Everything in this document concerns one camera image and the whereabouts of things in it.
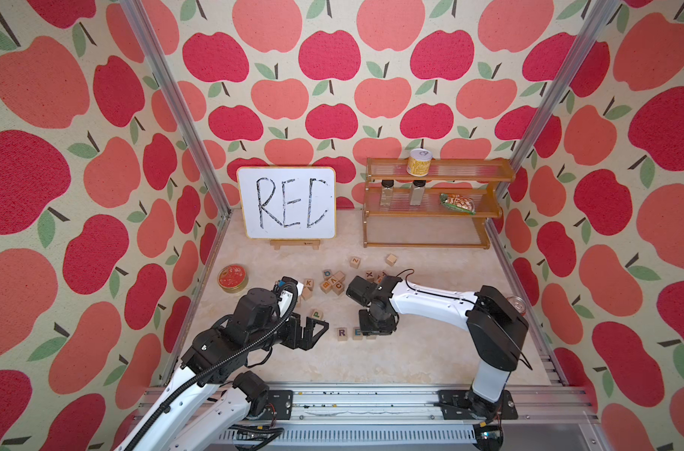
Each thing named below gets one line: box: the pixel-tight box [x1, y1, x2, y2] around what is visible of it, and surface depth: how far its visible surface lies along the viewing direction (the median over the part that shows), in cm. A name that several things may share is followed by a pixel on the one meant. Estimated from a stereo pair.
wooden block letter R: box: [337, 326, 348, 342], surface depth 86 cm
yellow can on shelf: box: [405, 147, 434, 178], surface depth 92 cm
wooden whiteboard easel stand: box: [269, 238, 321, 250], surface depth 107 cm
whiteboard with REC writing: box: [236, 166, 337, 240], surface depth 101 cm
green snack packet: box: [439, 192, 477, 216], surface depth 98 cm
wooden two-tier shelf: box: [362, 157, 516, 250], surface depth 106 cm
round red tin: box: [217, 264, 249, 295], surface depth 98 cm
